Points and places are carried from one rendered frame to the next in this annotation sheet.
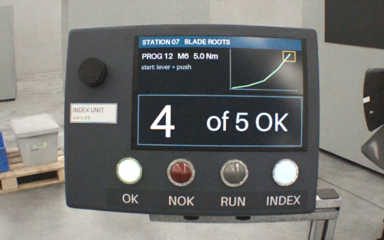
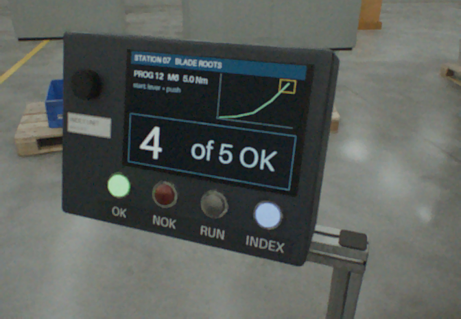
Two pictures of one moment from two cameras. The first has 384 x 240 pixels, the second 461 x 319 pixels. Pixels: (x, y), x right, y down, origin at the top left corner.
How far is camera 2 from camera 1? 0.15 m
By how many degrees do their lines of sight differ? 19
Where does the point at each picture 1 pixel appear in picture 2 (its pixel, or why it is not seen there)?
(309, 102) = (305, 142)
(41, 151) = not seen: hidden behind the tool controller
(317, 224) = (335, 272)
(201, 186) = (183, 210)
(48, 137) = not seen: hidden behind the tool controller
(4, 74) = (108, 4)
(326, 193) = (351, 238)
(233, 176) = (210, 208)
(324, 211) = (344, 261)
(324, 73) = not seen: outside the picture
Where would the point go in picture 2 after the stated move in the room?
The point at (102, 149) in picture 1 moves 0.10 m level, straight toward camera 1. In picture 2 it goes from (96, 161) to (56, 221)
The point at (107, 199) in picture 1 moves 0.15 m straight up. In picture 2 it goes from (98, 210) to (75, 64)
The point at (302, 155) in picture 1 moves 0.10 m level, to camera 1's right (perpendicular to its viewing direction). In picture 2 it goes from (290, 199) to (416, 219)
